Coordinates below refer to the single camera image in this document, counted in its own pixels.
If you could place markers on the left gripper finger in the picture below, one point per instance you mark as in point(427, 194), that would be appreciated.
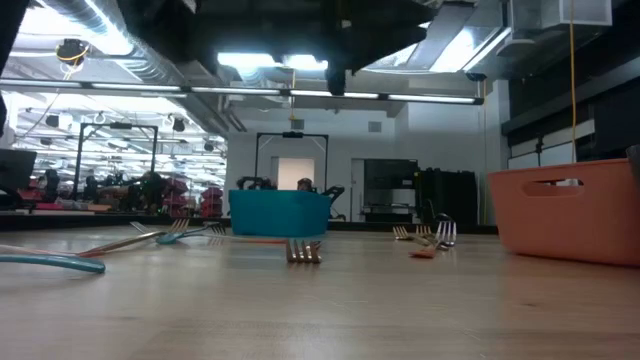
point(390, 12)
point(380, 45)

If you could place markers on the gold fork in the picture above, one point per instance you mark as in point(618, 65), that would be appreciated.
point(401, 233)
point(130, 242)
point(425, 233)
point(302, 253)

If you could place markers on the black background robot arm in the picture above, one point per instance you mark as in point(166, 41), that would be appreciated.
point(267, 186)
point(336, 191)

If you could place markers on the dark shelf unit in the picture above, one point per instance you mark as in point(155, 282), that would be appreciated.
point(390, 175)

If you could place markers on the person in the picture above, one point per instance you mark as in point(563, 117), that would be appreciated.
point(150, 190)
point(306, 185)

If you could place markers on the black cabinet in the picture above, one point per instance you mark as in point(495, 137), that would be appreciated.
point(447, 197)

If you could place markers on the teal plastic bin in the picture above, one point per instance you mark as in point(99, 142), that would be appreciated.
point(280, 212)

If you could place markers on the red chair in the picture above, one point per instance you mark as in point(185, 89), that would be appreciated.
point(212, 202)
point(171, 187)

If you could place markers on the orange plastic bin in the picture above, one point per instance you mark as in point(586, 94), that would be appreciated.
point(575, 225)

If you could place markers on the black monitor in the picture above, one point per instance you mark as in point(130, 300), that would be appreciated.
point(15, 170)

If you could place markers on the grey wall vent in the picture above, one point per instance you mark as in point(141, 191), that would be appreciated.
point(375, 126)

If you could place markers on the black dome camera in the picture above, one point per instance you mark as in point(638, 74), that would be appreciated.
point(476, 76)

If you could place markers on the black gantry frame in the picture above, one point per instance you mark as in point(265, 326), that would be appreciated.
point(79, 160)
point(292, 134)

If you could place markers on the silver round ventilation duct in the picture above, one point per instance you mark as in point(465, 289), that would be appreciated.
point(165, 70)

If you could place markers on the black aluminium table frame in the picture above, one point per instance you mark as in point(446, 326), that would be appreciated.
point(100, 221)

